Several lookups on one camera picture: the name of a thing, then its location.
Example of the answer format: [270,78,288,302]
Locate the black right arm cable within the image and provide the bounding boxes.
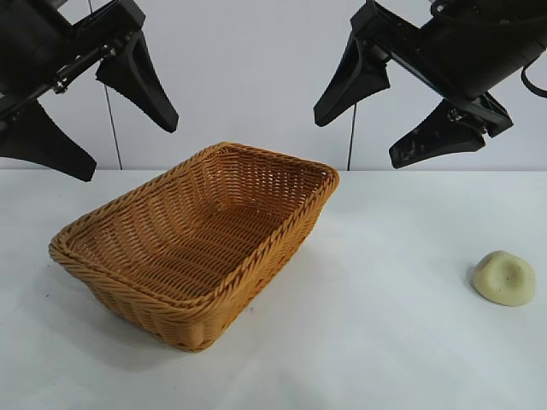
[520,59,547,98]

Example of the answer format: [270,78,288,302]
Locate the brown woven wicker basket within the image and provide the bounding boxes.
[48,142,342,354]

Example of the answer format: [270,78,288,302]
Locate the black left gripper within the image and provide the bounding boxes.
[0,0,179,183]

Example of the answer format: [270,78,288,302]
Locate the pale yellow egg yolk pastry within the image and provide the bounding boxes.
[472,250,537,308]

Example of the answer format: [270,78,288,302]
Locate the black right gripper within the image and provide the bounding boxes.
[313,0,547,170]

